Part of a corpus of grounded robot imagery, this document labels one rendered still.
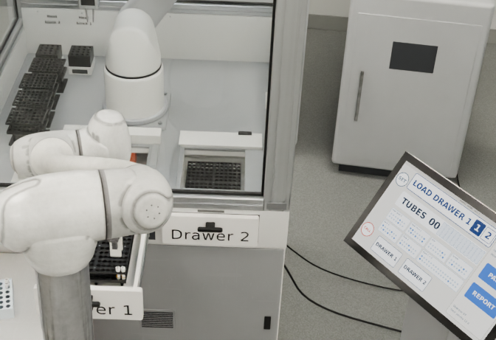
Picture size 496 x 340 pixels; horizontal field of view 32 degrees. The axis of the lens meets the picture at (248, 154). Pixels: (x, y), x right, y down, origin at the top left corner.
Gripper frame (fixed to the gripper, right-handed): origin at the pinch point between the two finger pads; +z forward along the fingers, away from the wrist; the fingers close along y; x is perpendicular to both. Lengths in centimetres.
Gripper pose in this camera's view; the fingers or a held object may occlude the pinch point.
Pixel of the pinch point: (116, 243)
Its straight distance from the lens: 236.4
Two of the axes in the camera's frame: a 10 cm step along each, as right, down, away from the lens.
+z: -0.4, 8.2, 5.7
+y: 0.1, -5.7, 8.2
